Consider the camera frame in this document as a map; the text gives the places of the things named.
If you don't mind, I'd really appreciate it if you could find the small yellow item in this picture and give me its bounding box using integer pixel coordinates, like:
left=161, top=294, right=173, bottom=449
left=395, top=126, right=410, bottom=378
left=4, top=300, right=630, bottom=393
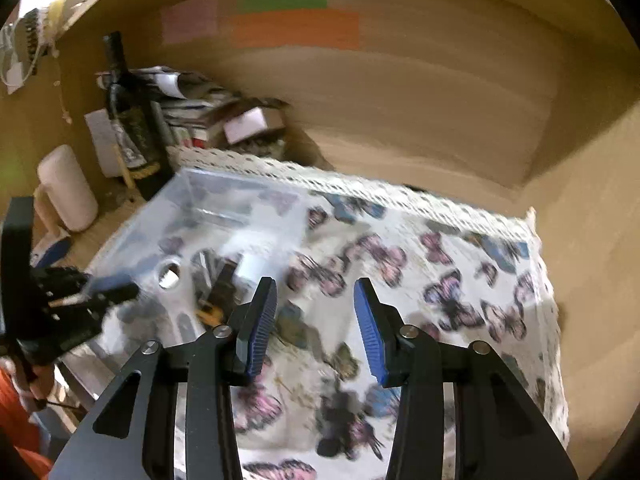
left=196, top=304, right=224, bottom=327

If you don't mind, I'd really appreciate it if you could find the brown crinkled bundle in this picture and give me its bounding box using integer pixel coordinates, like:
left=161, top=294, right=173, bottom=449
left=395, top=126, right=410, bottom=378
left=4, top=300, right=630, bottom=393
left=234, top=135, right=287, bottom=162

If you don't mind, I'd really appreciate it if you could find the white charger with cable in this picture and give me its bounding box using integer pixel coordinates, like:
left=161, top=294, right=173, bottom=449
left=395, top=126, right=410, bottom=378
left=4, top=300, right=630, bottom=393
left=0, top=25, right=32, bottom=94

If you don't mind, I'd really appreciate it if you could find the clear plastic storage box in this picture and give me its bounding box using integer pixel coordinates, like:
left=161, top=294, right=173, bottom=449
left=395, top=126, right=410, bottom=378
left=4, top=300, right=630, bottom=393
left=87, top=167, right=311, bottom=353

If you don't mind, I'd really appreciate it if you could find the white note sheet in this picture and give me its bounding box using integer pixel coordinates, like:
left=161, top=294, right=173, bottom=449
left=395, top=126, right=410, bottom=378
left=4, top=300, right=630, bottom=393
left=84, top=109, right=121, bottom=179

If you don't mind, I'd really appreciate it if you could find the pink sticky note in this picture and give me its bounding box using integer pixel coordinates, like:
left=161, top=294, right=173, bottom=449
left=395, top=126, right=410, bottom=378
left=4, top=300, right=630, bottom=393
left=161, top=0, right=221, bottom=45

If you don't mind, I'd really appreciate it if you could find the dark wine bottle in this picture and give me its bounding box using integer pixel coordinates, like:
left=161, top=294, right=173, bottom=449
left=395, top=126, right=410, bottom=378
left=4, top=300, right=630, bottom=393
left=102, top=31, right=173, bottom=201

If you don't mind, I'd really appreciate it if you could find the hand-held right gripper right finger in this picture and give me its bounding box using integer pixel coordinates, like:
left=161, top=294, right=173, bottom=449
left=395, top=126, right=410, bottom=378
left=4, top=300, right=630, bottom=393
left=353, top=277, right=581, bottom=480

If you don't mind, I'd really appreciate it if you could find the white power adapter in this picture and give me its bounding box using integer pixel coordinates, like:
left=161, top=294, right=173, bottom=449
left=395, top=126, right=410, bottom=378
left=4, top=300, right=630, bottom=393
left=234, top=252, right=272, bottom=287

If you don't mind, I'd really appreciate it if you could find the green sticky note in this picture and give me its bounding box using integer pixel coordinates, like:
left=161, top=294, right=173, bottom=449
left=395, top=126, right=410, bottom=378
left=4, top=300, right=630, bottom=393
left=236, top=0, right=328, bottom=13

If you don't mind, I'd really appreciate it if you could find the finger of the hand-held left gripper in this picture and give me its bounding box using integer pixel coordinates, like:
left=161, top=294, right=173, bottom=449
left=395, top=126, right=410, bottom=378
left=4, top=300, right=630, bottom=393
left=82, top=275, right=141, bottom=311

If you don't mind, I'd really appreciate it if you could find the person's left hand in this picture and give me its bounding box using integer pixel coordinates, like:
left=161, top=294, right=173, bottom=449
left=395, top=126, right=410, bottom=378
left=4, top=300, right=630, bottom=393
left=10, top=355, right=57, bottom=401

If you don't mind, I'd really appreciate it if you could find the butterfly print lace tablecloth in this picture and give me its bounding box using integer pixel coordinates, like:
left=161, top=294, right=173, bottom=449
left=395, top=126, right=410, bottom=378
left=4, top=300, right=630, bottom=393
left=92, top=145, right=571, bottom=480

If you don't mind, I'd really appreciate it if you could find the thin white hanging cable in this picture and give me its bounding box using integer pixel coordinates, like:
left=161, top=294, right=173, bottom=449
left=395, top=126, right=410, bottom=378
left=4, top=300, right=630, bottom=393
left=50, top=45, right=72, bottom=124

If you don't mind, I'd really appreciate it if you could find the stack of books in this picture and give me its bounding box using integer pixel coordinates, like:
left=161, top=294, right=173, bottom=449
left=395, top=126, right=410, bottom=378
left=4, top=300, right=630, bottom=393
left=160, top=95, right=236, bottom=151

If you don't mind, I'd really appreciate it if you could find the blue and white paper card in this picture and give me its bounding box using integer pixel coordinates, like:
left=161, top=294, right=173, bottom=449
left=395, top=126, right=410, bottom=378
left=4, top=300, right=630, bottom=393
left=30, top=237, right=73, bottom=272

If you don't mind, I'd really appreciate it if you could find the orange sticky note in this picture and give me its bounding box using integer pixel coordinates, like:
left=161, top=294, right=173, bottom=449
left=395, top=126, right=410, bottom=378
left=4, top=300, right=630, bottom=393
left=232, top=10, right=361, bottom=51

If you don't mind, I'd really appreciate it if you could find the black lace ribbon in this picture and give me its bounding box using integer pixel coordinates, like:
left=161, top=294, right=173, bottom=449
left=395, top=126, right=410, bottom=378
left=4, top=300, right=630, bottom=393
left=20, top=7, right=51, bottom=59

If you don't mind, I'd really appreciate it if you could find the yellow wooden stick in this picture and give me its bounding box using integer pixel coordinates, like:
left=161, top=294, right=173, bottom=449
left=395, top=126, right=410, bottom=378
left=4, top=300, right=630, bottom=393
left=115, top=145, right=137, bottom=189

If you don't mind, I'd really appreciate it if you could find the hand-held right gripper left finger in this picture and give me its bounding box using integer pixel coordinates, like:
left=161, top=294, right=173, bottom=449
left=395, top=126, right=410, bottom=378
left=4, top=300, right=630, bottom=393
left=50, top=276, right=279, bottom=480

